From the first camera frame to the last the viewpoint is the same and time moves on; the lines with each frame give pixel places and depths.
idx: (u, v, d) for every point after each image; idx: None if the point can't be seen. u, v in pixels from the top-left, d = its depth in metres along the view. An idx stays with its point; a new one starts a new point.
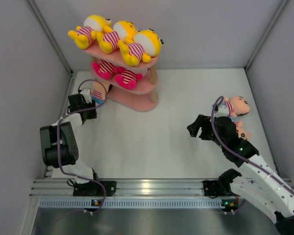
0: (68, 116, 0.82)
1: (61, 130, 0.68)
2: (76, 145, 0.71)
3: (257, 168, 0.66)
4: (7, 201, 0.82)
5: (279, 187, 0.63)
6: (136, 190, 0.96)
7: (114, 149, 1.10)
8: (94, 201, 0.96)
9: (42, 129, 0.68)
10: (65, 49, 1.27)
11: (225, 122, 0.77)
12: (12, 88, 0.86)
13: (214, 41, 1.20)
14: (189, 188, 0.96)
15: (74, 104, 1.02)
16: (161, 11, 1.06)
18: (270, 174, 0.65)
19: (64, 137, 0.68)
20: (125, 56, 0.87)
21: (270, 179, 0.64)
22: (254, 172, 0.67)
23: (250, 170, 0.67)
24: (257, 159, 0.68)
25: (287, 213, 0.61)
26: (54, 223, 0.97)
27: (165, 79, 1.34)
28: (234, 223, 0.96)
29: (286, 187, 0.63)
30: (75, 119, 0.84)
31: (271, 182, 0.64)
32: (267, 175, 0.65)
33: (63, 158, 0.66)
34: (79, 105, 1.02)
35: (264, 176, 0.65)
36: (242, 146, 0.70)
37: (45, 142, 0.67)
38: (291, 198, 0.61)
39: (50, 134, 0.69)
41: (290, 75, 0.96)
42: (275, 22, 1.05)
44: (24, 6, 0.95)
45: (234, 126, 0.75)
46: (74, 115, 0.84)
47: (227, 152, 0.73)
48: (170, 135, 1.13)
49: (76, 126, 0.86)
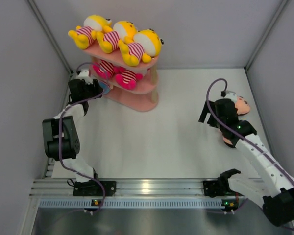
0: (70, 107, 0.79)
1: (63, 124, 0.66)
2: (78, 138, 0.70)
3: (252, 146, 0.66)
4: (7, 202, 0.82)
5: (270, 166, 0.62)
6: (136, 189, 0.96)
7: (114, 149, 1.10)
8: (94, 201, 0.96)
9: (45, 121, 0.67)
10: (65, 49, 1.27)
11: (224, 100, 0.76)
12: (12, 89, 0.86)
13: (215, 40, 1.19)
14: (189, 188, 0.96)
15: (74, 92, 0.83)
16: (161, 10, 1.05)
18: (263, 152, 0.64)
19: (66, 130, 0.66)
20: (125, 55, 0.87)
21: (263, 157, 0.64)
22: (248, 150, 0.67)
23: (245, 149, 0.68)
24: (255, 138, 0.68)
25: (274, 192, 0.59)
26: (55, 223, 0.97)
27: (165, 79, 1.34)
28: (234, 223, 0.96)
29: (278, 167, 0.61)
30: (77, 111, 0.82)
31: (263, 160, 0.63)
32: (260, 152, 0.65)
33: (65, 151, 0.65)
34: (81, 95, 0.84)
35: (257, 154, 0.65)
36: (240, 125, 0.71)
37: (47, 134, 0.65)
38: (281, 177, 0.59)
39: (52, 126, 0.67)
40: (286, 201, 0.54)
41: (290, 76, 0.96)
42: (275, 22, 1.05)
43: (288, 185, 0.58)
44: (24, 6, 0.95)
45: (233, 103, 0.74)
46: (74, 108, 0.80)
47: (225, 129, 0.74)
48: (171, 136, 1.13)
49: (78, 117, 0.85)
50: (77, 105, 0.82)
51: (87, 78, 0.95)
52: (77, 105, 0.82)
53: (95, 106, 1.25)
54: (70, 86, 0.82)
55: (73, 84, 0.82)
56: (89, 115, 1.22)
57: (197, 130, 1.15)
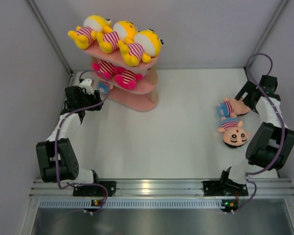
0: (64, 120, 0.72)
1: (59, 148, 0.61)
2: (76, 159, 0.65)
3: (266, 100, 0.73)
4: (7, 201, 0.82)
5: (273, 113, 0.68)
6: (136, 190, 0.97)
7: (114, 149, 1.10)
8: (94, 201, 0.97)
9: (39, 144, 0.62)
10: (66, 49, 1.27)
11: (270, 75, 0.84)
12: (12, 89, 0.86)
13: (215, 41, 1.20)
14: (189, 188, 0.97)
15: (70, 98, 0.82)
16: (161, 11, 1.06)
18: (273, 105, 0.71)
19: (62, 154, 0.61)
20: (125, 55, 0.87)
21: (270, 107, 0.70)
22: (262, 102, 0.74)
23: (260, 102, 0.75)
24: (275, 101, 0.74)
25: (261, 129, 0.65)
26: (54, 223, 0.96)
27: (165, 79, 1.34)
28: (235, 223, 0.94)
29: (279, 116, 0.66)
30: (73, 122, 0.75)
31: (269, 109, 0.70)
32: (270, 104, 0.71)
33: (63, 175, 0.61)
34: (77, 101, 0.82)
35: (267, 105, 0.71)
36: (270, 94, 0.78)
37: (42, 159, 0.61)
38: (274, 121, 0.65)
39: (47, 149, 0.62)
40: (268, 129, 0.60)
41: (289, 76, 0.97)
42: (275, 22, 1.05)
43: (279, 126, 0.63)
44: (24, 6, 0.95)
45: (276, 78, 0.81)
46: (69, 122, 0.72)
47: None
48: (170, 136, 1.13)
49: (74, 128, 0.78)
50: (71, 117, 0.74)
51: (88, 87, 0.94)
52: (73, 115, 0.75)
53: None
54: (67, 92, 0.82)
55: (70, 89, 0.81)
56: (89, 115, 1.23)
57: (197, 131, 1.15)
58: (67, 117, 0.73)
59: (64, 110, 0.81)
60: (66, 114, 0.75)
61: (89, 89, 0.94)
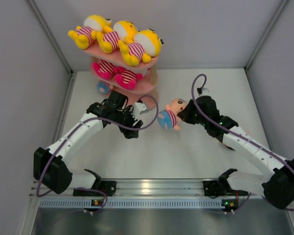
0: (80, 125, 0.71)
1: (50, 166, 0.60)
2: (68, 178, 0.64)
3: (237, 137, 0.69)
4: (7, 202, 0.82)
5: (258, 151, 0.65)
6: (136, 189, 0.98)
7: (114, 149, 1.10)
8: (94, 201, 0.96)
9: (38, 150, 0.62)
10: (66, 49, 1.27)
11: (206, 99, 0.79)
12: (12, 88, 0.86)
13: (214, 41, 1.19)
14: (189, 188, 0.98)
15: (112, 98, 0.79)
16: (161, 10, 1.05)
18: (249, 140, 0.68)
19: (51, 173, 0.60)
20: (125, 55, 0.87)
21: (249, 144, 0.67)
22: (234, 141, 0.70)
23: (232, 141, 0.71)
24: (237, 129, 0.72)
25: (269, 174, 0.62)
26: (54, 223, 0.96)
27: (165, 79, 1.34)
28: (235, 223, 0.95)
29: (265, 150, 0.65)
30: (92, 129, 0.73)
31: (251, 147, 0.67)
32: (246, 141, 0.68)
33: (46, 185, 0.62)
34: (115, 105, 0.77)
35: (244, 143, 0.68)
36: (222, 121, 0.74)
37: (36, 165, 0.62)
38: (271, 158, 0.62)
39: (42, 159, 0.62)
40: (283, 179, 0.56)
41: (290, 76, 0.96)
42: (275, 21, 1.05)
43: (280, 165, 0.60)
44: (24, 7, 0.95)
45: (214, 102, 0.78)
46: (84, 129, 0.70)
47: (210, 127, 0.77)
48: (170, 136, 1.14)
49: (92, 134, 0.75)
50: (89, 124, 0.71)
51: (136, 108, 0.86)
52: (93, 121, 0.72)
53: None
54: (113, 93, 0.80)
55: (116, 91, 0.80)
56: None
57: (197, 131, 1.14)
58: (85, 123, 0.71)
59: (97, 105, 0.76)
60: (86, 119, 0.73)
61: (136, 110, 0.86)
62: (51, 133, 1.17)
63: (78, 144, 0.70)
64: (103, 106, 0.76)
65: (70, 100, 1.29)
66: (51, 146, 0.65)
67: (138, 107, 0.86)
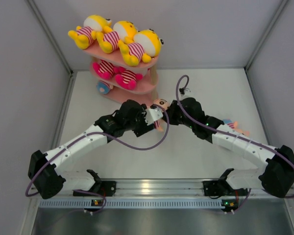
0: (84, 136, 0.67)
1: (42, 173, 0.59)
2: (58, 188, 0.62)
3: (225, 135, 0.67)
4: (7, 202, 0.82)
5: (248, 145, 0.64)
6: (136, 189, 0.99)
7: (114, 149, 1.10)
8: (94, 201, 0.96)
9: (36, 152, 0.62)
10: (66, 49, 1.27)
11: (189, 102, 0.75)
12: (12, 88, 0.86)
13: (214, 41, 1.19)
14: (189, 188, 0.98)
15: (122, 112, 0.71)
16: (161, 10, 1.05)
18: (237, 136, 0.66)
19: (40, 180, 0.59)
20: (125, 55, 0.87)
21: (238, 140, 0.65)
22: (223, 139, 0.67)
23: (220, 139, 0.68)
24: (224, 128, 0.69)
25: (263, 166, 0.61)
26: (54, 223, 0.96)
27: (165, 79, 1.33)
28: (235, 223, 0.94)
29: (255, 142, 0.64)
30: (94, 143, 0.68)
31: (240, 142, 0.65)
32: (234, 137, 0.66)
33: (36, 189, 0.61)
34: (125, 120, 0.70)
35: (232, 140, 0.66)
36: (208, 122, 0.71)
37: (31, 166, 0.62)
38: (261, 150, 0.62)
39: (38, 162, 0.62)
40: (278, 168, 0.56)
41: (289, 76, 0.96)
42: (275, 22, 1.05)
43: (271, 154, 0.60)
44: (24, 7, 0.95)
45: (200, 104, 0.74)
46: (85, 143, 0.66)
47: (198, 130, 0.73)
48: (170, 136, 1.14)
49: (96, 146, 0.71)
50: (92, 137, 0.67)
51: (150, 115, 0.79)
52: (98, 135, 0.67)
53: (95, 106, 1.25)
54: (124, 105, 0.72)
55: (128, 105, 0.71)
56: (89, 115, 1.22)
57: None
58: (88, 135, 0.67)
59: (110, 117, 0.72)
60: (90, 132, 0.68)
61: (149, 116, 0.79)
62: (51, 134, 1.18)
63: (77, 155, 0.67)
64: (112, 121, 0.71)
65: (70, 100, 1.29)
66: (48, 152, 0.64)
67: (152, 113, 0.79)
